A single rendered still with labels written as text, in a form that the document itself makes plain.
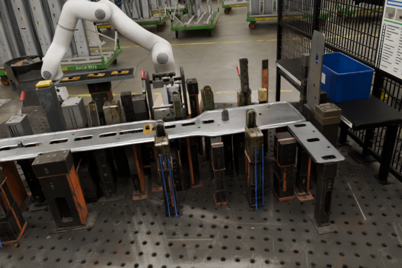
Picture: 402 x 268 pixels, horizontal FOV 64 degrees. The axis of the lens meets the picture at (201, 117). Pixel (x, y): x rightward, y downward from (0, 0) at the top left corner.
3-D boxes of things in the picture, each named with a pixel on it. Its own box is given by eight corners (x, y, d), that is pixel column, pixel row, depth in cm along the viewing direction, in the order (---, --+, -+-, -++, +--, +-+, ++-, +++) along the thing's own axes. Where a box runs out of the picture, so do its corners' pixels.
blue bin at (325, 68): (334, 103, 140) (337, 74, 134) (305, 79, 168) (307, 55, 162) (371, 98, 141) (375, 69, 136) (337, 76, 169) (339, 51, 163)
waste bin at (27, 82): (12, 123, 400) (-10, 67, 368) (37, 105, 447) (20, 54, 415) (49, 123, 392) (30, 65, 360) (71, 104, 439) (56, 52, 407)
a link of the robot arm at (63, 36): (69, 33, 168) (52, 84, 179) (76, 27, 182) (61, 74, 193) (51, 26, 166) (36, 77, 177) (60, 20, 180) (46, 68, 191)
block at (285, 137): (276, 203, 135) (277, 146, 122) (267, 187, 145) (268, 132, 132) (298, 200, 135) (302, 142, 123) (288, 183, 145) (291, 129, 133)
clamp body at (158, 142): (161, 220, 131) (148, 148, 116) (161, 200, 142) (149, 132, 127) (184, 217, 132) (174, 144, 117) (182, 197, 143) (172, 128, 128)
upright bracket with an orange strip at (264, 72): (262, 152, 170) (262, 60, 148) (261, 151, 171) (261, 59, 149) (267, 151, 170) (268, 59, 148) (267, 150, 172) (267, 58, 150)
